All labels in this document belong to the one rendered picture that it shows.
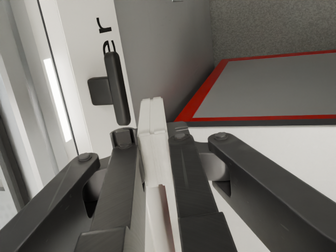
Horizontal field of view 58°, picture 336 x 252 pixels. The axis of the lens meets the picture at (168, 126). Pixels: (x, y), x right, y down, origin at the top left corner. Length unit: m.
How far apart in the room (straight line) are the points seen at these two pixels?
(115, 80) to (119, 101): 0.02
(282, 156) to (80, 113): 0.28
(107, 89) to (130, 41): 0.17
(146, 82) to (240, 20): 0.73
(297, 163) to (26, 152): 0.35
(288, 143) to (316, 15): 0.78
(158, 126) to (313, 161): 0.34
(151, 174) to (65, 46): 0.17
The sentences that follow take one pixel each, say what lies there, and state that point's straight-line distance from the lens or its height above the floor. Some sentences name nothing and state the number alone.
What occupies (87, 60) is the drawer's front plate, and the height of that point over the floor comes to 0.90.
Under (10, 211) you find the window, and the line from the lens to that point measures 0.29.
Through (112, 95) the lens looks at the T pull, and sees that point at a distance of 0.30.
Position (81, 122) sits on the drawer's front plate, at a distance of 0.31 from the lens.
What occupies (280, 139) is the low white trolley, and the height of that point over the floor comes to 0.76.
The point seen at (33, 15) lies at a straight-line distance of 0.30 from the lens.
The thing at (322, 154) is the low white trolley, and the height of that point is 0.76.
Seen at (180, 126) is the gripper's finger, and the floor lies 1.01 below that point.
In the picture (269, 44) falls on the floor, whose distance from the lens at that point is 1.18.
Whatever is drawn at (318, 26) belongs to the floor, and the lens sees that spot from 1.18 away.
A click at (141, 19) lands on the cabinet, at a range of 0.51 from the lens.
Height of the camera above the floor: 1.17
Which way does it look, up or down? 62 degrees down
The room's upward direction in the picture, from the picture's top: 141 degrees counter-clockwise
